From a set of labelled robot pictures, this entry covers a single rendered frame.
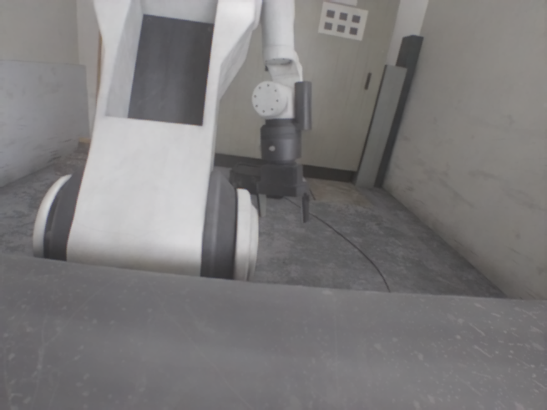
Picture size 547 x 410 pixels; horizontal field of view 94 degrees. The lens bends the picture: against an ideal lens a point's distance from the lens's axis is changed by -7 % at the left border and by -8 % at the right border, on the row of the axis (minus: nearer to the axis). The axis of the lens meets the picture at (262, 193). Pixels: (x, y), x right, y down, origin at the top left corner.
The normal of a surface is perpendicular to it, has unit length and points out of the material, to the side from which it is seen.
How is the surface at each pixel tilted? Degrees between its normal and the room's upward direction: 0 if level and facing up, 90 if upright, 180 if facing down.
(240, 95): 90
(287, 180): 87
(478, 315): 0
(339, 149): 90
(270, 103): 87
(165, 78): 63
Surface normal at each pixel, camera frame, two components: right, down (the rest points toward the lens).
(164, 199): 0.18, -0.30
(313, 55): 0.04, 0.38
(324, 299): 0.14, -0.92
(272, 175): -0.48, 0.22
